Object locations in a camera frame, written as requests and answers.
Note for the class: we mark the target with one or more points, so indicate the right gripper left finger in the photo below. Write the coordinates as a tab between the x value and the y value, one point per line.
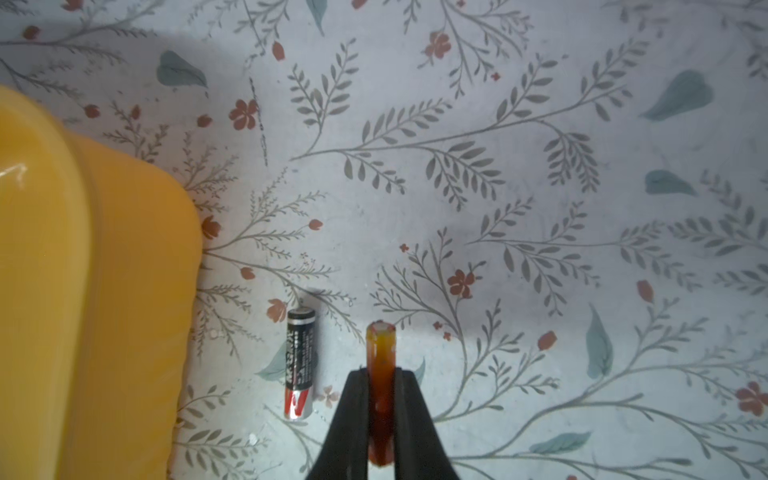
344	453

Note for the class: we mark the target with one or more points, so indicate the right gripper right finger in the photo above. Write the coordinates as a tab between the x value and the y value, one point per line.
418	451

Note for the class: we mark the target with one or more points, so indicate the black red battery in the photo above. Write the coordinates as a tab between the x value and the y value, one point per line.
299	358

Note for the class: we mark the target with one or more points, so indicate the orange battery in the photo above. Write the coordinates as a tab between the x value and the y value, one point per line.
381	365

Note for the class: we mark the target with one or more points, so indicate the yellow plastic storage box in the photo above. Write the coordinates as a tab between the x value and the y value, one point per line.
99	260

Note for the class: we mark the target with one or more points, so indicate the floral table mat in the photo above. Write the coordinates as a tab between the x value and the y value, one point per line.
560	205

